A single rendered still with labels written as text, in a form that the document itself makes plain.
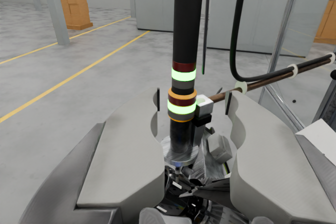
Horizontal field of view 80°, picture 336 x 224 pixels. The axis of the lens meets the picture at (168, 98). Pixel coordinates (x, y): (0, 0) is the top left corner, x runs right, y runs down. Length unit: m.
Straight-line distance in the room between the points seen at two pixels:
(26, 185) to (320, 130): 2.36
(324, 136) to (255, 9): 5.25
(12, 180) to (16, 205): 0.33
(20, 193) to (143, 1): 6.82
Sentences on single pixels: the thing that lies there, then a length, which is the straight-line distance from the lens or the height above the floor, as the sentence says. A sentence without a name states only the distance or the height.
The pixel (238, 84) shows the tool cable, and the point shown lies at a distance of 0.40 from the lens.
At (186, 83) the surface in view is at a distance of 0.28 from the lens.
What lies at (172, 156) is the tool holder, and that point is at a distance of 0.36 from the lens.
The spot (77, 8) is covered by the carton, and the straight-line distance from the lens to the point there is 8.59.
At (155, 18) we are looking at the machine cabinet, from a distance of 7.86.
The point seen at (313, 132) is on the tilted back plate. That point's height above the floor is 1.33.
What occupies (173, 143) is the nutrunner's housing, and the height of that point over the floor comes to 1.48.
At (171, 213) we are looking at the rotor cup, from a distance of 0.61.
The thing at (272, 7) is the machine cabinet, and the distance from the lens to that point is 5.89.
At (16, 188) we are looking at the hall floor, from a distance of 2.51.
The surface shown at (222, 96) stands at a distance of 0.36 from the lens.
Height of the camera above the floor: 1.72
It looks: 31 degrees down
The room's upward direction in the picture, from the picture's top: 1 degrees clockwise
